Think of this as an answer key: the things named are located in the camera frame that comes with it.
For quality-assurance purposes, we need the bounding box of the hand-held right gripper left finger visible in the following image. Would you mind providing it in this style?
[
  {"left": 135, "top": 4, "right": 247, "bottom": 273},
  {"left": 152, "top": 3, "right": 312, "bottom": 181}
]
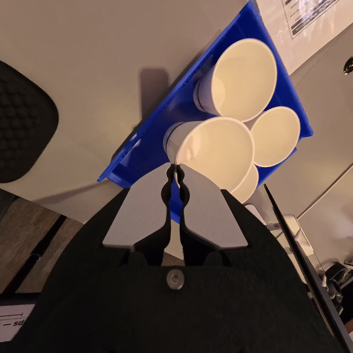
[{"left": 102, "top": 163, "right": 174, "bottom": 266}]

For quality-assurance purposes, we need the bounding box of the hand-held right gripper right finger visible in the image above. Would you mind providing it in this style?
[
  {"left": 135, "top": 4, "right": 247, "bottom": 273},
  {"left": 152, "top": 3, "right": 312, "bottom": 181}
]
[{"left": 176, "top": 164, "right": 249, "bottom": 266}]

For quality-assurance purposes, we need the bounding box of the white green-banded paper cup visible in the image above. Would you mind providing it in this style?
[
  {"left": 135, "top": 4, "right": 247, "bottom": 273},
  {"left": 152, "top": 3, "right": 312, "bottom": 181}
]
[
  {"left": 230, "top": 164, "right": 260, "bottom": 204},
  {"left": 163, "top": 116, "right": 255, "bottom": 193},
  {"left": 193, "top": 38, "right": 277, "bottom": 122},
  {"left": 245, "top": 106, "right": 301, "bottom": 168}
]

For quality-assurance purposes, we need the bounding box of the blue plastic bin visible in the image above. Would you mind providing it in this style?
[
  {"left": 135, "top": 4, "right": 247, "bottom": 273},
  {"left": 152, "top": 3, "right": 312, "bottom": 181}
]
[{"left": 97, "top": 0, "right": 314, "bottom": 224}]

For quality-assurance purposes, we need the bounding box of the paper sheet in plastic sleeve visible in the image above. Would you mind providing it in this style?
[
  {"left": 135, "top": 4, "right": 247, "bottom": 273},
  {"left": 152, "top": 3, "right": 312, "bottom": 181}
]
[{"left": 255, "top": 0, "right": 353, "bottom": 76}]

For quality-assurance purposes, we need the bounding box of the white sign in black frame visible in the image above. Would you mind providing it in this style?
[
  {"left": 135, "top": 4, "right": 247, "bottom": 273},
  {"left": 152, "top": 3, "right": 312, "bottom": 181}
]
[{"left": 0, "top": 303, "right": 37, "bottom": 343}]

